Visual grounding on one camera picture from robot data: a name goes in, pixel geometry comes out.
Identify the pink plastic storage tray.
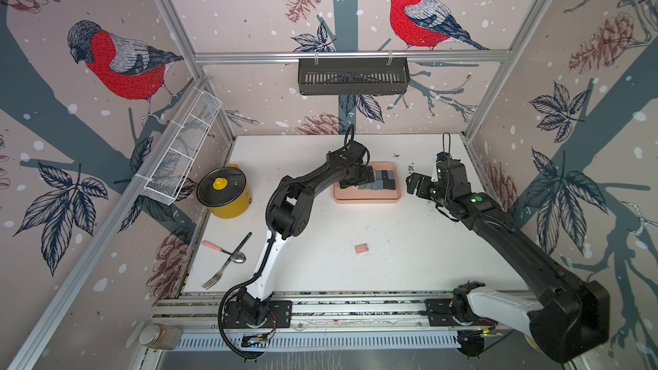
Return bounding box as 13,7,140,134
332,162,402,204

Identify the pink eraser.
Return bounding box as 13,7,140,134
355,243,369,255

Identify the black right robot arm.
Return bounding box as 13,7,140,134
406,152,610,364

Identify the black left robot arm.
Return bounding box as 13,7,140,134
221,139,370,325

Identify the yellow electric cooking pot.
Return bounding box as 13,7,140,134
196,164,252,219

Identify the glass jar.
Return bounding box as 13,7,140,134
139,324,183,351

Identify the black hanging wire basket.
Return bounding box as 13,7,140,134
297,58,411,96

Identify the green handled fork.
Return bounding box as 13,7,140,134
202,232,252,289

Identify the white wire mesh shelf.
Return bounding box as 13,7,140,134
141,87,222,206

